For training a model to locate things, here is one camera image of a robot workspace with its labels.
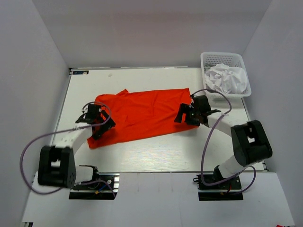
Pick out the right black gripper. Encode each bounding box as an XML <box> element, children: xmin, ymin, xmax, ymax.
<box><xmin>175</xmin><ymin>103</ymin><xmax>201</xmax><ymax>126</ymax></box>

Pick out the orange t shirt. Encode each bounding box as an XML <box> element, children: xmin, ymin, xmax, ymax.
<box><xmin>88</xmin><ymin>88</ymin><xmax>196</xmax><ymax>149</ymax></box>

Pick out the white t shirt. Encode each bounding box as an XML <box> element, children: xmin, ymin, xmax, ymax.
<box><xmin>205</xmin><ymin>63</ymin><xmax>248</xmax><ymax>95</ymax></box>

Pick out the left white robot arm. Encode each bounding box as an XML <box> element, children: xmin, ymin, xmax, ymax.
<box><xmin>37</xmin><ymin>102</ymin><xmax>116</xmax><ymax>189</ymax></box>

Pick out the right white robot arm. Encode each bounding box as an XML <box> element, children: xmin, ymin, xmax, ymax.
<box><xmin>174</xmin><ymin>95</ymin><xmax>273</xmax><ymax>189</ymax></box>

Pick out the blue label sticker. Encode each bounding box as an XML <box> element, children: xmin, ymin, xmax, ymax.
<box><xmin>72</xmin><ymin>70</ymin><xmax>89</xmax><ymax>75</ymax></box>

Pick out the white plastic basket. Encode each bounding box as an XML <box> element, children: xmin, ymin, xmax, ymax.
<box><xmin>200</xmin><ymin>52</ymin><xmax>251</xmax><ymax>99</ymax></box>

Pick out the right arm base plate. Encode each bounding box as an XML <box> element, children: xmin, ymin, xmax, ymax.
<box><xmin>193</xmin><ymin>175</ymin><xmax>243</xmax><ymax>201</ymax></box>

